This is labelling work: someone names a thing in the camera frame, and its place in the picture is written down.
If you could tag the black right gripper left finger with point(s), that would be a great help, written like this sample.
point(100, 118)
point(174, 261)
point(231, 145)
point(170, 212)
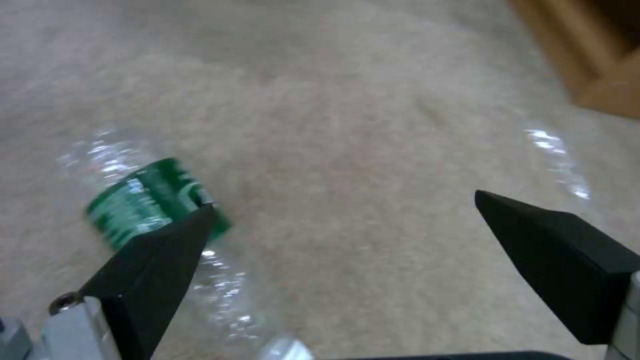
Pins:
point(150, 270)

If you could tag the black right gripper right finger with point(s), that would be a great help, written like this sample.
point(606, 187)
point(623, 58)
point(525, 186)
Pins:
point(560, 262)

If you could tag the clear bottle with green label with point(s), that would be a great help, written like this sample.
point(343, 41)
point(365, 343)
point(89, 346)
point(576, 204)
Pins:
point(150, 195)

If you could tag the clear crumpled plastic bottle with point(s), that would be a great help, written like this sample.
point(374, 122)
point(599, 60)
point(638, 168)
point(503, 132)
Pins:
point(557, 157)

